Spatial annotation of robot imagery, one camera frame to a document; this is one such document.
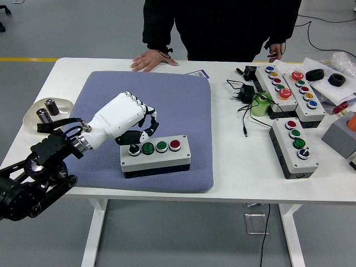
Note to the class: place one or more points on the person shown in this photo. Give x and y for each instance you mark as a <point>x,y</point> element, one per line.
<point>222,27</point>

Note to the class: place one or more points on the white box with black edge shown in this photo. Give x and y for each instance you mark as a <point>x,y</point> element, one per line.
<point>353,162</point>

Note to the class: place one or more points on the silver floor socket plate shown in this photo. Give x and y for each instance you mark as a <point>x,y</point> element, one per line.
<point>256,224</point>

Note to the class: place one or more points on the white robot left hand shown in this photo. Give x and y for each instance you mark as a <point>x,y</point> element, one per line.
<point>116,116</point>

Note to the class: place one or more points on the black office chair base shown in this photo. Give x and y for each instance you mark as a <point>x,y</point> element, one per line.
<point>2,27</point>

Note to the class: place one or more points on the translucent shallow dish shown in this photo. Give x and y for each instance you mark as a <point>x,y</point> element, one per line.
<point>64,108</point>

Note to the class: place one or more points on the white table leg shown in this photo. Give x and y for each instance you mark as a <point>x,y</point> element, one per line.
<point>293,236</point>
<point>93,236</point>

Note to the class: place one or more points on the small black device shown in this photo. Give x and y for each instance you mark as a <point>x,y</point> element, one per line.
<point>250,71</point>

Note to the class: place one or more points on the dark cylindrical capacitor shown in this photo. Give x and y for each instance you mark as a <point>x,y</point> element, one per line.
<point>44,116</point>
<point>53,107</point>

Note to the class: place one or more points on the orange cylinder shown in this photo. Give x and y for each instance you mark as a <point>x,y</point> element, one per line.
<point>352,121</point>

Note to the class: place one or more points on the person's left hand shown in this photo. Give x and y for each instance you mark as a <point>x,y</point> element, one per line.
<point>275,51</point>

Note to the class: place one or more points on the grey four-button control box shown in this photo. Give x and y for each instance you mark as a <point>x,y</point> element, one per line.
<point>306,167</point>
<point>155,161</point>

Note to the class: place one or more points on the grey five-button control box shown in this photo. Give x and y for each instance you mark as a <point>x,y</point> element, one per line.
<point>314,114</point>
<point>289,104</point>

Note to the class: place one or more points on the person's right hand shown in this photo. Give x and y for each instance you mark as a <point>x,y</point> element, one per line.
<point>151,59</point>

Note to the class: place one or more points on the white paper sheet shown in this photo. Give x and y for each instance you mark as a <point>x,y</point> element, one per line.
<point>328,91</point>

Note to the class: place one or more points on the grey block housing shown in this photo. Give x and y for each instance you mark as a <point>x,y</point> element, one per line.
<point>338,136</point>

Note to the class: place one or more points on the red valve knob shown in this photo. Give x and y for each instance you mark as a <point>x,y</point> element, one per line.
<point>340,108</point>

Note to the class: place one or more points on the clear bubble wrap bag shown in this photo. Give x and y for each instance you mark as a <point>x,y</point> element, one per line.
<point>342,62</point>

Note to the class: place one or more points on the blue-grey padded mat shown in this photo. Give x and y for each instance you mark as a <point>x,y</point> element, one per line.
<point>172,111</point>

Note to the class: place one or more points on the black power adapter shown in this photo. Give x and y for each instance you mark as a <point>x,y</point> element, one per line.
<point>247,91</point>

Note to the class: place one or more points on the purple and white card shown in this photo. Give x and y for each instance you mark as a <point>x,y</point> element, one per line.
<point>198,73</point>

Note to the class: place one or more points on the green tape roll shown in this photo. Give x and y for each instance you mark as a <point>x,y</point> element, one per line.
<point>258,108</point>

